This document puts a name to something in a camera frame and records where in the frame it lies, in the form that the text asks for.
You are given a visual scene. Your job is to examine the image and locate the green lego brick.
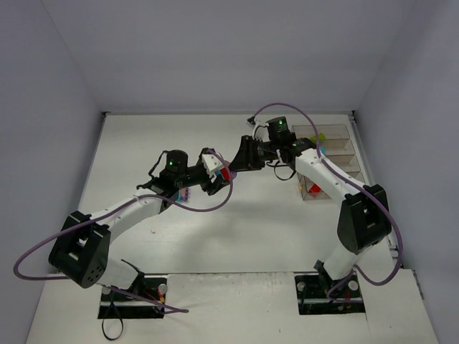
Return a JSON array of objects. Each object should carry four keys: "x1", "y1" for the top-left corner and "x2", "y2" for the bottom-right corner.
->
[{"x1": 309, "y1": 133, "x2": 326, "y2": 143}]

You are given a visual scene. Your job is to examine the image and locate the red rounded lego brick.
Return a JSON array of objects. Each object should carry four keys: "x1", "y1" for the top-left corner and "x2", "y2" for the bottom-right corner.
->
[{"x1": 308, "y1": 183, "x2": 322, "y2": 196}]

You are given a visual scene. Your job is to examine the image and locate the teal lego base brick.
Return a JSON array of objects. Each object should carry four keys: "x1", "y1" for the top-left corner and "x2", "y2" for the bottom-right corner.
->
[{"x1": 215, "y1": 171, "x2": 224, "y2": 181}]

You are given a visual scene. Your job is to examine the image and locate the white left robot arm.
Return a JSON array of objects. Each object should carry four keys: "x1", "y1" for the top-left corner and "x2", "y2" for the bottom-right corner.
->
[{"x1": 48, "y1": 148, "x2": 231, "y2": 290}]

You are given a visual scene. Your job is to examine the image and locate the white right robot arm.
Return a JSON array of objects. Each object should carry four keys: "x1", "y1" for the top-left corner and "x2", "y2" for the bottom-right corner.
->
[{"x1": 229, "y1": 117, "x2": 392, "y2": 281}]

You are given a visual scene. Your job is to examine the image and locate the purple orange studded lego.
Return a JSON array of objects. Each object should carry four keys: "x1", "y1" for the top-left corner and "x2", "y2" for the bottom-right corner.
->
[{"x1": 179, "y1": 187, "x2": 190, "y2": 202}]

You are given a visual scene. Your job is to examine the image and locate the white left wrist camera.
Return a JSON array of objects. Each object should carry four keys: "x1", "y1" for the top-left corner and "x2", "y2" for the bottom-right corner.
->
[{"x1": 201, "y1": 153, "x2": 224, "y2": 177}]

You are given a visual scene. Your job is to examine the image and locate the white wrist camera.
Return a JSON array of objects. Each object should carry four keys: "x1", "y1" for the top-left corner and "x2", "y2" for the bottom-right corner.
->
[
  {"x1": 247, "y1": 117, "x2": 268, "y2": 141},
  {"x1": 201, "y1": 153, "x2": 224, "y2": 177}
]

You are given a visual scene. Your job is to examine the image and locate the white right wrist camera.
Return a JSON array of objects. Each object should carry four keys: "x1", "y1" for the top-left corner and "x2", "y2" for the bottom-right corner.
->
[{"x1": 247, "y1": 117, "x2": 268, "y2": 141}]

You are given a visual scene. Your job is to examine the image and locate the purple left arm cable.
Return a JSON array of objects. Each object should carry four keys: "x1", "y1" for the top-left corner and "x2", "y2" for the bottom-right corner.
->
[{"x1": 12, "y1": 157, "x2": 235, "y2": 315}]

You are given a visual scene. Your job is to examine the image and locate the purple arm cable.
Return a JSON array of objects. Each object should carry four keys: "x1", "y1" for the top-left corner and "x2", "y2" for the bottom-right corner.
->
[
  {"x1": 247, "y1": 102, "x2": 404, "y2": 302},
  {"x1": 12, "y1": 157, "x2": 235, "y2": 315}
]

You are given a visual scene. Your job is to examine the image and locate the black loop cable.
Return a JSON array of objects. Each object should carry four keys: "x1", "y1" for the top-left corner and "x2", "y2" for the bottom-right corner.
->
[{"x1": 101, "y1": 300, "x2": 125, "y2": 341}]

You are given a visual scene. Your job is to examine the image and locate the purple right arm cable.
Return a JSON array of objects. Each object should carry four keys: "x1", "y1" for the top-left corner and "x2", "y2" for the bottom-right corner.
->
[{"x1": 247, "y1": 102, "x2": 404, "y2": 302}]

